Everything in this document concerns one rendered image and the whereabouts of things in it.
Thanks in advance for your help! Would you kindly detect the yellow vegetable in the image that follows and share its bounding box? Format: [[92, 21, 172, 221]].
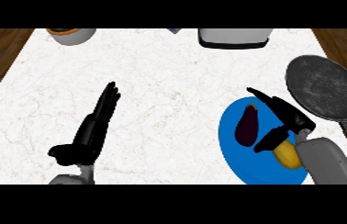
[[272, 139, 305, 170]]

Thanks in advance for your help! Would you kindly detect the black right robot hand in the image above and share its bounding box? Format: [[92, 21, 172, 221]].
[[246, 86, 318, 154]]

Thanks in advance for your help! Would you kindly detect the white and black appliance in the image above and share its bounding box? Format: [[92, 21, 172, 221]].
[[197, 28, 274, 50]]

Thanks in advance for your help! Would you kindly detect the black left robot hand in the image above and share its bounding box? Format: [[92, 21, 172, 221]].
[[48, 81, 123, 167]]

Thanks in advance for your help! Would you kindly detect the blue plate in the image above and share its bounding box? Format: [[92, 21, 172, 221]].
[[219, 95, 310, 185]]

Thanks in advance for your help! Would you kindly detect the dark grey pan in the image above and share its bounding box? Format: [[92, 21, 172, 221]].
[[285, 54, 347, 139]]

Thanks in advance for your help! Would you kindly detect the dark purple eggplant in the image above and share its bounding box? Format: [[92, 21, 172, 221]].
[[234, 102, 262, 148]]

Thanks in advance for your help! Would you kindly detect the grey plant pot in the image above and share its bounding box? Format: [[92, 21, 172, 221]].
[[46, 28, 98, 47]]

